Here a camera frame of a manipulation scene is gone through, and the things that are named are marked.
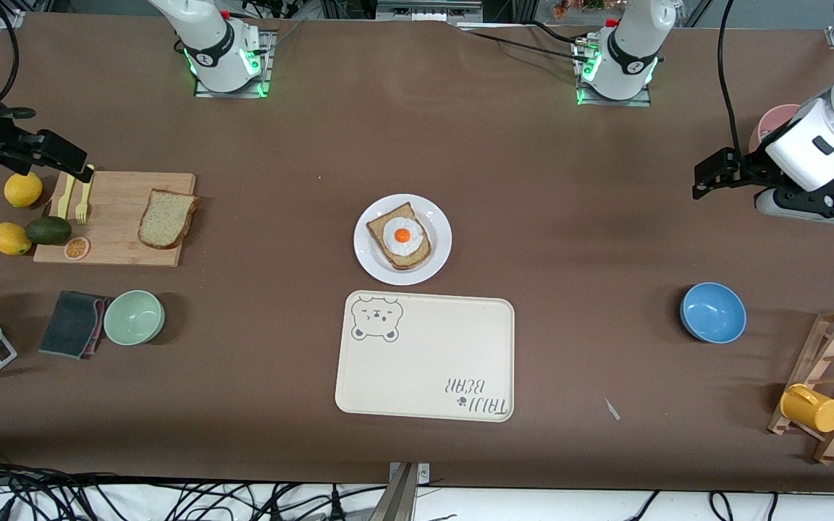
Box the wooden mug rack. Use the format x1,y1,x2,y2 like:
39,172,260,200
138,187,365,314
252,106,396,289
767,306,834,465

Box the yellow mug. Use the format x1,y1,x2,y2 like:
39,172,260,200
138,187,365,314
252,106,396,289
780,384,834,433

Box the black table cable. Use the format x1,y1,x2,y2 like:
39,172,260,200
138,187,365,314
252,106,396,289
460,27,588,62

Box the yellow plastic knife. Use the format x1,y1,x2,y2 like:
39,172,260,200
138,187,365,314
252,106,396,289
57,172,77,220

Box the grey metal box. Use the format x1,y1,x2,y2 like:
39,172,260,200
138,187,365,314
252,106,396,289
376,0,483,22

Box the round white plate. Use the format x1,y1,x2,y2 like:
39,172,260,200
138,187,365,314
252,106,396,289
353,194,453,287

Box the blue bowl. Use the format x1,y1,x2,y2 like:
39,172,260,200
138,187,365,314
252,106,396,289
680,282,747,344

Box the seeded brown bread slice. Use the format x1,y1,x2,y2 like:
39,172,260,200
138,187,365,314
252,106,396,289
138,189,201,250

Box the dark green avocado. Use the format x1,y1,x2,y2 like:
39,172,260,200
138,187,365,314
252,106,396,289
25,216,72,247

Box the yellow lemon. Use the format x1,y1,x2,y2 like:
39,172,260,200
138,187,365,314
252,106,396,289
0,222,32,256
4,172,43,209

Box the mint green bowl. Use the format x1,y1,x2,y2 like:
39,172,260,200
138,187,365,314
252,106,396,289
103,290,166,346

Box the toasted bread slice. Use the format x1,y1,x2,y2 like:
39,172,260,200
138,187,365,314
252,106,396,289
366,202,433,271

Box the wooden cutting board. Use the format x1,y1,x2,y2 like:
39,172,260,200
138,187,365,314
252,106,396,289
33,171,197,268

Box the fried egg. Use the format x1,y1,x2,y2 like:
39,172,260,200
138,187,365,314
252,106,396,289
382,217,426,256

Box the yellow plastic fork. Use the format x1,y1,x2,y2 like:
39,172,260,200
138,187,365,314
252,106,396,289
75,165,96,225

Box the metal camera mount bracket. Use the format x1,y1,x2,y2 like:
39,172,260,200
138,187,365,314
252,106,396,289
368,462,431,521

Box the pink bowl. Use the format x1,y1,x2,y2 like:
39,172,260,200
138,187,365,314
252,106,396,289
749,104,801,153

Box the cream bear print tray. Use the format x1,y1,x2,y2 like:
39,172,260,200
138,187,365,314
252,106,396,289
335,290,515,423

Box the dark grey cloth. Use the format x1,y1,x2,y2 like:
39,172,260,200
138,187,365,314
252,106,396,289
38,291,108,360

